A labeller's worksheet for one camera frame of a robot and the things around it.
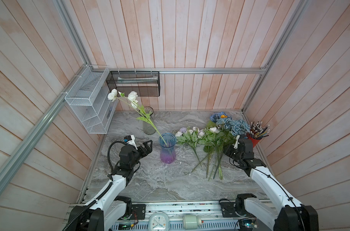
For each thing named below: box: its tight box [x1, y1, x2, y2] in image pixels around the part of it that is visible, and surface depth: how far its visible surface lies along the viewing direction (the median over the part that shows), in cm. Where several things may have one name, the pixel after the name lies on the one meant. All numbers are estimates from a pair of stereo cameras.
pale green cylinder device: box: [182, 214, 202, 230], surface depth 65 cm
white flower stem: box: [107, 88, 168, 147], surface depth 73 cm
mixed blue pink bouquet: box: [197, 111, 237, 181], surface depth 92 cm
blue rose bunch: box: [210, 112, 250, 180], surface depth 89 cm
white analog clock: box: [148, 210, 170, 231], surface depth 70 cm
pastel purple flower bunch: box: [175, 126, 205, 166], surface depth 97 cm
